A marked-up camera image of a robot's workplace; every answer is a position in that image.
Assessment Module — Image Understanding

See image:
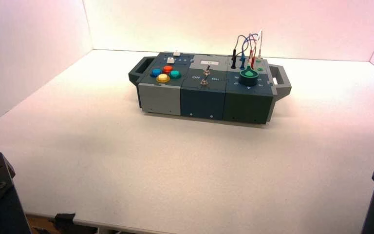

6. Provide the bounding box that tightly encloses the grey and teal task box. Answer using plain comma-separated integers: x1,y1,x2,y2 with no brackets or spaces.
128,51,293,125

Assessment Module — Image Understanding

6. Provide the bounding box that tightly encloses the green rotary knob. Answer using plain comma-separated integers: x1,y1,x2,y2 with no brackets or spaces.
239,66,260,87

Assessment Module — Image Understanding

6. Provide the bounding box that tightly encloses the black banana plug cable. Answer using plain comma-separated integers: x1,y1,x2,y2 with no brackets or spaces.
230,35,249,69

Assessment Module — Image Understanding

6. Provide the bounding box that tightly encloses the blue banana plug cable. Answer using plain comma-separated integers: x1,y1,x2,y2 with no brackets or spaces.
239,33,259,70

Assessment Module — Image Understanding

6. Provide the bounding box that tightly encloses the red banana plug cable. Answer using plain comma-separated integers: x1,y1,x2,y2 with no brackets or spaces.
247,34,259,69

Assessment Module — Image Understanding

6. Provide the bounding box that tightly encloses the white banana plug cable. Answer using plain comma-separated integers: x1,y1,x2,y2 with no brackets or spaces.
255,29,264,62

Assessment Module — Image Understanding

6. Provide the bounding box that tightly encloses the black clamp bracket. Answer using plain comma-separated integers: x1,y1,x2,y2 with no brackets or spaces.
54,213,76,231

